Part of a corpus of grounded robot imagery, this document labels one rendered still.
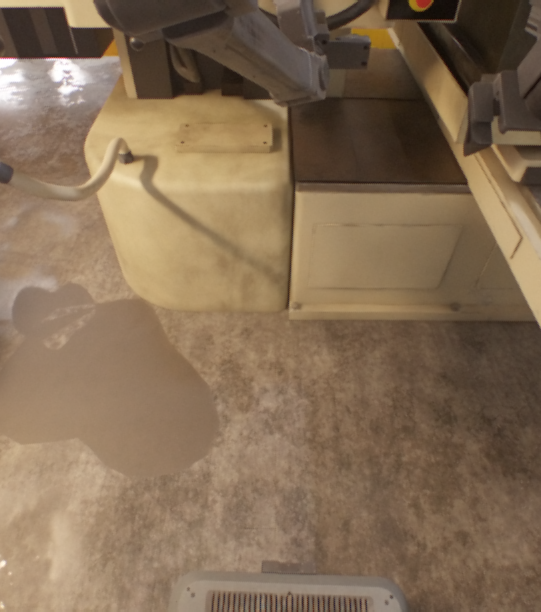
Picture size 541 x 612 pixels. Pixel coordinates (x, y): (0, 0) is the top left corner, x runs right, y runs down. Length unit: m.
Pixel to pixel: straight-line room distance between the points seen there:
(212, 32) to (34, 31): 1.70
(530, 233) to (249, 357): 1.01
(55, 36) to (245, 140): 0.84
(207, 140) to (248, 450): 1.04
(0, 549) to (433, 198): 1.65
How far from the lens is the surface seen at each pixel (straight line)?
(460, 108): 1.24
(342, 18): 0.98
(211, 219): 1.54
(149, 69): 2.00
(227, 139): 1.65
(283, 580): 1.16
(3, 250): 2.46
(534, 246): 1.24
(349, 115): 1.87
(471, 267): 1.83
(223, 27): 0.43
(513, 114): 0.54
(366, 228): 1.58
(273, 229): 1.56
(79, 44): 2.06
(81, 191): 1.27
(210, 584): 1.16
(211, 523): 1.46
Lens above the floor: 1.40
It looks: 48 degrees down
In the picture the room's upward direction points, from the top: straight up
